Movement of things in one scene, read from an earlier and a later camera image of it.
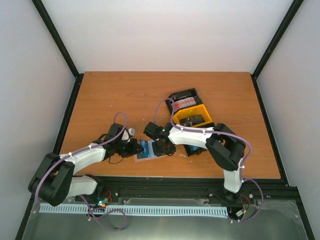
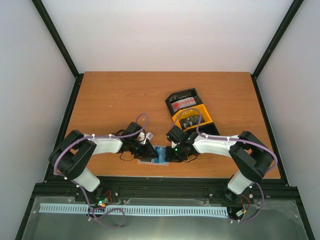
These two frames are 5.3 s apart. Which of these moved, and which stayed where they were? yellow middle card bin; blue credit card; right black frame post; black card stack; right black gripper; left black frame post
Moved: right black gripper; blue credit card
Stayed: right black frame post; black card stack; yellow middle card bin; left black frame post
